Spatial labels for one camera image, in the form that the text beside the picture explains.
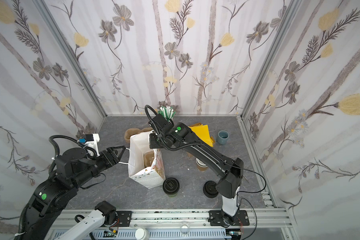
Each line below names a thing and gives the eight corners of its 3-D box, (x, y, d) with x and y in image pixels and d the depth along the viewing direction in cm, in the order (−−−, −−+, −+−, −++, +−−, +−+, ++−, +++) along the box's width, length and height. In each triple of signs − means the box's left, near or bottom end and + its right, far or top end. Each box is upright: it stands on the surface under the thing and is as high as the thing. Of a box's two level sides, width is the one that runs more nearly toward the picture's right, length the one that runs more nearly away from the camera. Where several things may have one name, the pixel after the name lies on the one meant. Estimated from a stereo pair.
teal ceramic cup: (217, 145, 106) (219, 139, 100) (215, 136, 111) (217, 130, 105) (227, 145, 106) (230, 139, 100) (225, 136, 111) (227, 130, 105)
